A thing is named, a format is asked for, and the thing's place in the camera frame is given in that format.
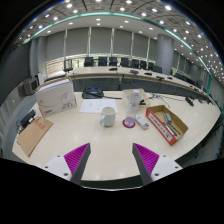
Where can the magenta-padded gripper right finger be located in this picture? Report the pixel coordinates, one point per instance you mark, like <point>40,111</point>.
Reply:
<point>147,157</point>

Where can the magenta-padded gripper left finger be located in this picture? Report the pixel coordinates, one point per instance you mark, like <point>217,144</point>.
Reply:
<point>75,156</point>

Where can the brown cardboard box red-sided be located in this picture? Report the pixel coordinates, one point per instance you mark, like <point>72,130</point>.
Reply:
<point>156,123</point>

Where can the white remote control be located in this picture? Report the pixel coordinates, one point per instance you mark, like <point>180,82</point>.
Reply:
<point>142,122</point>

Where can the dark pens bundle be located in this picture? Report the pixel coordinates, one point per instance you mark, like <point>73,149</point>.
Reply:
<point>171,129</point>

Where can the flat round red coaster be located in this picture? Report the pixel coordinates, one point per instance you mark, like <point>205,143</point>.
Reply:
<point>124,125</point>

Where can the green whiteboard eraser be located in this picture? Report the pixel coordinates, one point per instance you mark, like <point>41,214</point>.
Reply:
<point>167,117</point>

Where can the brown paper envelope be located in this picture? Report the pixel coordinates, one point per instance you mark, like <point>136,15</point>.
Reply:
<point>33,135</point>

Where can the white ceramic mug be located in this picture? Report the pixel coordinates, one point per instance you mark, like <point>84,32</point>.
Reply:
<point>108,116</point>

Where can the white printed paper sheet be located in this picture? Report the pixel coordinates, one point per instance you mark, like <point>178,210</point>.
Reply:
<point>96,106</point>

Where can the black marker pen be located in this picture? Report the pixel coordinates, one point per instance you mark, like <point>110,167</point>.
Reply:
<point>143,102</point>

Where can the large white cardboard box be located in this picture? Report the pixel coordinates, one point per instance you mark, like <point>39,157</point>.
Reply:
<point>55,100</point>

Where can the black bag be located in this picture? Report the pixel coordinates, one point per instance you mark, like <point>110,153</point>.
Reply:
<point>26,119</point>

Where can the white open organizer box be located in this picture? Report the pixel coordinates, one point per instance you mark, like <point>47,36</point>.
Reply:
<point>127,95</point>

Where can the black desk phone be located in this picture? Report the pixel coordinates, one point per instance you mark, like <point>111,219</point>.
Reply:
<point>92,92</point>

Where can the black desk microphone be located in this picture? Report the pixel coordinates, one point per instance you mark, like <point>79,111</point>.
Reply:
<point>189,101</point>

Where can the black desk microphones group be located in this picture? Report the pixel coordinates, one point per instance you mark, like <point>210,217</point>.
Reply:
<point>134,71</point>

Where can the small black monitor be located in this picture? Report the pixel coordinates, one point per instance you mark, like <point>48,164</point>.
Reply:
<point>68,65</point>

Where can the black office chairs group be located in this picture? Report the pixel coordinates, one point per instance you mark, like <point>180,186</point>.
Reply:
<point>113,61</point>

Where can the round ceiling lights group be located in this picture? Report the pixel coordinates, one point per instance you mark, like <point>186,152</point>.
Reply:
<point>143,14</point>

